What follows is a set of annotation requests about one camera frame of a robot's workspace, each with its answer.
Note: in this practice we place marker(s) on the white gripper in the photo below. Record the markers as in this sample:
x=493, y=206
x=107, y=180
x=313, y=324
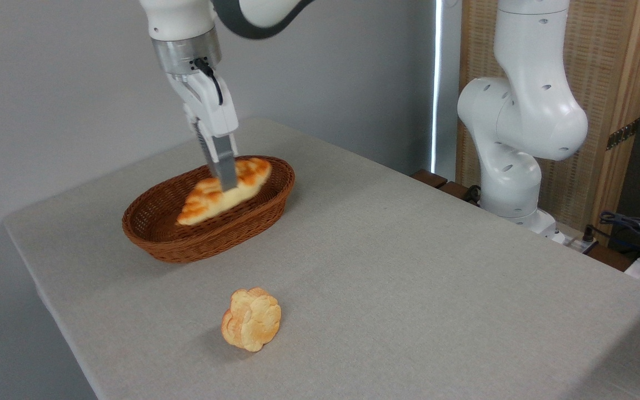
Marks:
x=206, y=105

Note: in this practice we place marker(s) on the long golden bread loaf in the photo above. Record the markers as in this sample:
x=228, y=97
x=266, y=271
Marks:
x=203, y=203

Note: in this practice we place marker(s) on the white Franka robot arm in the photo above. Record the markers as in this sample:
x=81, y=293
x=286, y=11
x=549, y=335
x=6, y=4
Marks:
x=520, y=111

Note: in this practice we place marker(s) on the round golden bread roll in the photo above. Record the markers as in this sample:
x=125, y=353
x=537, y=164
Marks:
x=251, y=319

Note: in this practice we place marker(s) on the brown wicker basket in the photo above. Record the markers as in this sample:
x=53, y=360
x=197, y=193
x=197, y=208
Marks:
x=186, y=244

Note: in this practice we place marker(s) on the wooden rattan folding screen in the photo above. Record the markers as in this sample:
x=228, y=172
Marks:
x=603, y=55

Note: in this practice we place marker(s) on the metal screen hinge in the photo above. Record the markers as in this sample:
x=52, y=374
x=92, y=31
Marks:
x=623, y=134

